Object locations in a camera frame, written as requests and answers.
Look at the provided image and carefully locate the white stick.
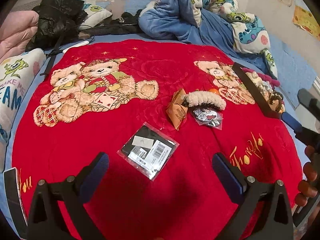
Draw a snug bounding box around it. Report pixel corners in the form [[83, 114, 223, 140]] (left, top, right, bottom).
[[62, 40, 90, 53]]

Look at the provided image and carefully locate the clear bag with black item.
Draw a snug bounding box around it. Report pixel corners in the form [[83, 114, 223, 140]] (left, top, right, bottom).
[[117, 122, 180, 181]]

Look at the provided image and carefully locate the black garment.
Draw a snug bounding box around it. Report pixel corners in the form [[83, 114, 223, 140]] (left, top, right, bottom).
[[80, 11, 143, 37]]

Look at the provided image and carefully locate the black box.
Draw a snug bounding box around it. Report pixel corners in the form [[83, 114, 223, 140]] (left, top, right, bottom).
[[231, 62, 285, 120]]

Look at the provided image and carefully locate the orange snack packet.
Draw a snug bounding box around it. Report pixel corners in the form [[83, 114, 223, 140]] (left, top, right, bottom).
[[166, 89, 188, 130]]

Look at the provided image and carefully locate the cream fluffy hair clip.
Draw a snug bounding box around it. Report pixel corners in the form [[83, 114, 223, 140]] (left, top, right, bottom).
[[245, 71, 263, 85]]

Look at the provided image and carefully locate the black puffer jacket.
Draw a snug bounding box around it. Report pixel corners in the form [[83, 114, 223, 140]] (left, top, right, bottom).
[[25, 0, 88, 52]]

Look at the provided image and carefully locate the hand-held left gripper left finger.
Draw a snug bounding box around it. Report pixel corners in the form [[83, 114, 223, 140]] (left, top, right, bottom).
[[27, 151, 110, 240]]

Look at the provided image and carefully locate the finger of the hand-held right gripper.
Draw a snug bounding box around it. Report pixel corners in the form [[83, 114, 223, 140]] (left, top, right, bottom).
[[297, 88, 320, 131], [282, 111, 313, 145]]

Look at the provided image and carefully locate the large white cartoon pillow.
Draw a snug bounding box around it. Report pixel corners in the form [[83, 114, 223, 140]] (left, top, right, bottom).
[[0, 48, 47, 160]]

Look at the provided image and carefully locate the red bear print blanket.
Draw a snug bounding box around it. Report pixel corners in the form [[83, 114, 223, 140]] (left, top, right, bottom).
[[11, 39, 304, 240]]

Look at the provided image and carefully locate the yellow wall poster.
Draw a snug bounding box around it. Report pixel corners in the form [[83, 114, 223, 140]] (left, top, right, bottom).
[[292, 5, 320, 37]]

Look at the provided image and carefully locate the blue bed sheet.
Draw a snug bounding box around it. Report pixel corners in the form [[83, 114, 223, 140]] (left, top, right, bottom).
[[0, 0, 320, 240]]

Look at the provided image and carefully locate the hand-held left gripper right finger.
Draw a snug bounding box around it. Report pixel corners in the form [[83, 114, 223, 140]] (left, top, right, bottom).
[[212, 152, 294, 240]]

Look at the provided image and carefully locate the black smartphone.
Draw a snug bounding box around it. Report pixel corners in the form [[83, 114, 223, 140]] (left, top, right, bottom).
[[4, 168, 28, 239]]

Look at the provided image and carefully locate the person's right hand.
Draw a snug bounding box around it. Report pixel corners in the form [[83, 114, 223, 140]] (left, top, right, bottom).
[[294, 145, 317, 207]]

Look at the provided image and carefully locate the small white cartoon pillow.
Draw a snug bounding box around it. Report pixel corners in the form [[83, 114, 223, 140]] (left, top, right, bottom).
[[81, 2, 113, 29]]

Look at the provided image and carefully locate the beige fluffy hair clip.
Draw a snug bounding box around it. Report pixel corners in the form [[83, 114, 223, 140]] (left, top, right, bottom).
[[181, 91, 225, 110]]

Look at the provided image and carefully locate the pink quilt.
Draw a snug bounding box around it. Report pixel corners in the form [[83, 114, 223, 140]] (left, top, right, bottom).
[[0, 11, 40, 55]]

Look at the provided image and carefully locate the black strap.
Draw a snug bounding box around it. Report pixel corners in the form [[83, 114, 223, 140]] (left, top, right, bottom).
[[40, 34, 65, 77]]

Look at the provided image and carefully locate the clear sticker bag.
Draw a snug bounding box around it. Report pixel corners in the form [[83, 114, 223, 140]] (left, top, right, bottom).
[[191, 106, 224, 130]]

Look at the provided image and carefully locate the blue cartoon quilt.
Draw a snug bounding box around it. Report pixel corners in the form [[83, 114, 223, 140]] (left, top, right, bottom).
[[138, 0, 278, 79]]

